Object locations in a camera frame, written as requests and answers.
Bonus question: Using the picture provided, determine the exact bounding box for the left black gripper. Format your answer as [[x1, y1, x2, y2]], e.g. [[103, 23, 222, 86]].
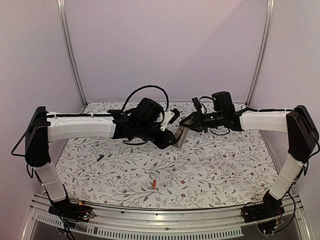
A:
[[136, 122, 177, 150]]

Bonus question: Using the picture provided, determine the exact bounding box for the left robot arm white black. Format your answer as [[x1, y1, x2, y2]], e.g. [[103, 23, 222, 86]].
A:
[[20, 98, 180, 222]]

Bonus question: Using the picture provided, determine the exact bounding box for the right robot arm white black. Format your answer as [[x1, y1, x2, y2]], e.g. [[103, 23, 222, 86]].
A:
[[179, 91, 320, 223]]

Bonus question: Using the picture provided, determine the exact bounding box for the orange battery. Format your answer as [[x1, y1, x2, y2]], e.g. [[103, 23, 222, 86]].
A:
[[152, 179, 156, 190]]

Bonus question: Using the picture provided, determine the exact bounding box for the floral patterned table mat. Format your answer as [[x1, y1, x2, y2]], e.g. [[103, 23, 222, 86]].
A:
[[55, 127, 278, 209]]

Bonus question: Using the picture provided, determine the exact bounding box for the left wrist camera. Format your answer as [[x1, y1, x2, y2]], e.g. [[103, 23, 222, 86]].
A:
[[156, 108, 180, 132]]

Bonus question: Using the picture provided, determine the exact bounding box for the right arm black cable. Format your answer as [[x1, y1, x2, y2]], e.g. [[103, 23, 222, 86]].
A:
[[198, 95, 215, 113]]

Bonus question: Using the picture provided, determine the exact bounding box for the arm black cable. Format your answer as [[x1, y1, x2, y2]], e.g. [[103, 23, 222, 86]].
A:
[[198, 95, 215, 113], [122, 85, 171, 113]]

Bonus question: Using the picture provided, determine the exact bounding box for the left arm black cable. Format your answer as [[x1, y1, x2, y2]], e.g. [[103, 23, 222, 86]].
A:
[[122, 85, 171, 113]]

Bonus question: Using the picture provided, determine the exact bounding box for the aluminium front rail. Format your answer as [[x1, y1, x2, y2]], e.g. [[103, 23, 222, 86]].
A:
[[21, 193, 313, 240]]

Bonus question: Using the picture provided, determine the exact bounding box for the right aluminium frame post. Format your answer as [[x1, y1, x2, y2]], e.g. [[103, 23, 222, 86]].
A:
[[245, 0, 275, 106]]

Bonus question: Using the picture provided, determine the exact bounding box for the aluminium frame post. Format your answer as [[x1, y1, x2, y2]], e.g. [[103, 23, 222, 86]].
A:
[[245, 0, 275, 106], [56, 0, 88, 107]]

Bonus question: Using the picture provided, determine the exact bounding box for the left aluminium frame post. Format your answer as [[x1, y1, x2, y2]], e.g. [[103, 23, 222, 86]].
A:
[[56, 0, 88, 107]]

